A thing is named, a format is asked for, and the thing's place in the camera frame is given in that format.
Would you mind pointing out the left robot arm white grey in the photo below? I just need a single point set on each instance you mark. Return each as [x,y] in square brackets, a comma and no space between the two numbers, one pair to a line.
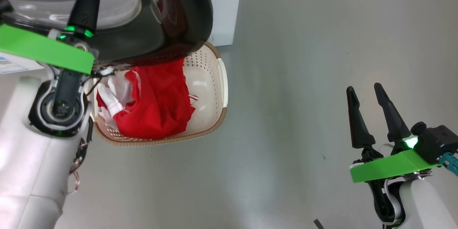
[21,157]

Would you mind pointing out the black tape strip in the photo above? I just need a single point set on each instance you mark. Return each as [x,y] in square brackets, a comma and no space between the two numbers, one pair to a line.
[318,224]

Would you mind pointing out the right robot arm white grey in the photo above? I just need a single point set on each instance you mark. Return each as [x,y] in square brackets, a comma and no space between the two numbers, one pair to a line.
[429,207]

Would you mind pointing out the blue energy label sticker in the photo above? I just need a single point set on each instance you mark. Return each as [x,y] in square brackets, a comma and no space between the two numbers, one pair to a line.
[10,65]

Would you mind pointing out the black-rimmed glass washer door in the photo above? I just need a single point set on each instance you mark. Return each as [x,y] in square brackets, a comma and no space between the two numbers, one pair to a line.
[171,18]

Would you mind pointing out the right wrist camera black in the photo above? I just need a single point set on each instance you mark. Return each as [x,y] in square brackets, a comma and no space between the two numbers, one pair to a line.
[436,141]

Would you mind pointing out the cream laundry basket brown rim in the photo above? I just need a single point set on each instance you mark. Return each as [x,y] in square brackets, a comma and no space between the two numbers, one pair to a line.
[207,86]

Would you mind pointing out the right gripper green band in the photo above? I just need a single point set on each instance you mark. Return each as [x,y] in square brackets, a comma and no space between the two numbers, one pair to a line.
[390,168]

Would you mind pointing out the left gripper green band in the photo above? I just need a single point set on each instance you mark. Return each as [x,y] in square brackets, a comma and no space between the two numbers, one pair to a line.
[39,48]

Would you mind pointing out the red and white jersey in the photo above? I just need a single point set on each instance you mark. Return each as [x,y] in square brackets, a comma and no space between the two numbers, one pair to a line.
[157,107]

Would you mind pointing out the white front-load washing machine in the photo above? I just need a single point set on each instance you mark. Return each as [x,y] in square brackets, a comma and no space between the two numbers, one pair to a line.
[222,7]

